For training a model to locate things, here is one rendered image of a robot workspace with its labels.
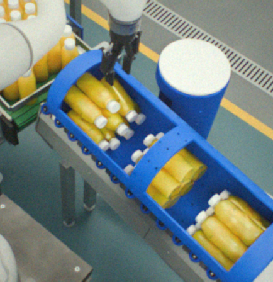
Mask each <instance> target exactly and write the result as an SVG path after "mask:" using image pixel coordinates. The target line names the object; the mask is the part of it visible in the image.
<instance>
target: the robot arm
mask: <svg viewBox="0 0 273 282"><path fill-rule="evenodd" d="M98 1H100V2H102V3H103V4H104V6H105V7H106V8H107V9H108V26H109V35H110V38H111V40H110V42H109V46H108V47H107V48H104V47H103V48H102V50H101V51H102V53H103V54H102V59H101V66H100V71H101V72H102V73H103V74H104V75H105V81H106V82H107V83H108V84H109V85H110V86H111V87H112V86H114V76H115V71H114V70H113V69H114V67H115V65H116V62H117V58H118V56H119V55H121V52H122V50H123V49H125V52H126V54H124V55H123V65H122V70H123V71H124V72H125V73H126V74H128V75H130V69H131V63H132V60H135V59H136V57H135V56H134V55H135V54H138V53H139V48H140V37H141V34H142V31H141V30H139V28H140V25H141V20H142V11H143V9H144V7H145V5H146V2H147V0H98ZM65 27H66V16H65V4H64V0H37V16H36V17H35V18H31V19H28V20H21V21H13V22H6V23H0V90H2V89H4V88H5V87H8V86H10V85H12V84H13V83H14V82H15V81H16V80H17V79H18V78H19V77H21V76H22V75H24V74H26V73H27V72H28V71H29V70H30V69H31V68H32V67H33V66H34V65H35V64H36V63H37V62H38V61H39V60H40V59H41V58H42V57H43V56H44V55H45V54H46V53H47V52H48V51H50V50H51V49H52V48H53V46H54V45H55V44H56V43H57V42H58V41H59V40H60V39H61V37H62V35H63V34H64V31H65ZM0 282H36V280H35V278H32V277H31V276H28V275H27V274H26V273H24V272H23V271H22V270H20V269H19V268H18V267H17V265H16V260H15V258H14V255H13V251H12V248H11V247H10V246H9V244H8V242H7V241H6V239H5V238H4V237H3V236H2V235H1V234H0Z"/></svg>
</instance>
